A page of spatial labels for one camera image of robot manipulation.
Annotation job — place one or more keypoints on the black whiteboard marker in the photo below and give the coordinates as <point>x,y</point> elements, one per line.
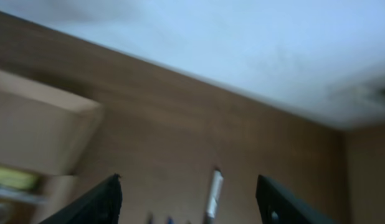
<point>213,198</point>

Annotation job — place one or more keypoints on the yellow tape roll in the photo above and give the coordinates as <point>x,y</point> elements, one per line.
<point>6,212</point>

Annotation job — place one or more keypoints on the blue whiteboard marker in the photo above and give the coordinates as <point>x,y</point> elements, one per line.
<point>21,196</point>

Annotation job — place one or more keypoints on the cardboard box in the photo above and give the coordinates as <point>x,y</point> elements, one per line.
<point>45,130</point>

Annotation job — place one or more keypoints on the yellow highlighter marker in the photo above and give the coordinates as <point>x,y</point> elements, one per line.
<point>17,179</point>

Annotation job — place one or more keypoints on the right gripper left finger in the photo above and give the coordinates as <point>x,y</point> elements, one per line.
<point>100,205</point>

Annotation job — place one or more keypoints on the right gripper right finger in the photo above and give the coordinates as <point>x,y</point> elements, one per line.
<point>277,205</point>

